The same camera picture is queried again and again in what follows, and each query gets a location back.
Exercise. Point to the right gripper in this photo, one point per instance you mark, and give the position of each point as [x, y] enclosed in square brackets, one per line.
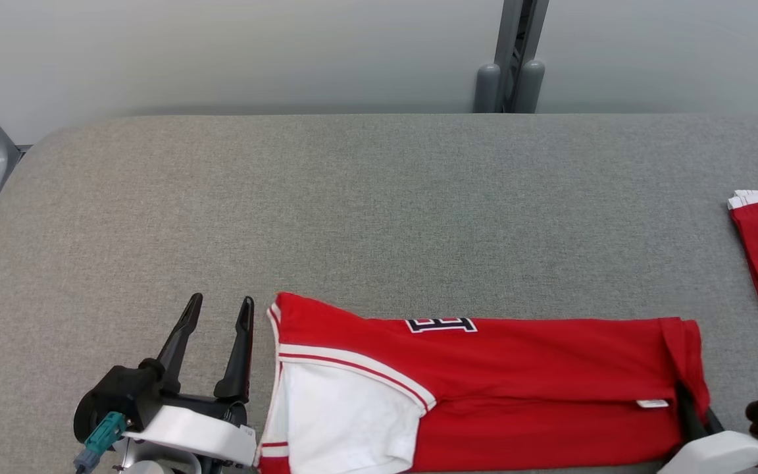
[721, 457]

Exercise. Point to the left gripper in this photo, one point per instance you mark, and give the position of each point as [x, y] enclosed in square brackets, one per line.
[195, 424]

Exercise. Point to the red shirt with white sleeves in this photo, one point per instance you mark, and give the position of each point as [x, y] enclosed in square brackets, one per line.
[517, 368]

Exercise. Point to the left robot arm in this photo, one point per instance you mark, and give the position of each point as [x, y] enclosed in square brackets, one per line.
[155, 464]

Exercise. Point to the teal left camera connector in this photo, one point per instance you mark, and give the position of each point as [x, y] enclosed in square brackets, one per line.
[106, 431]

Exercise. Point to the grey metal partition post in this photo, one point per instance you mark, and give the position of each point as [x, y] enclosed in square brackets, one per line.
[507, 39]

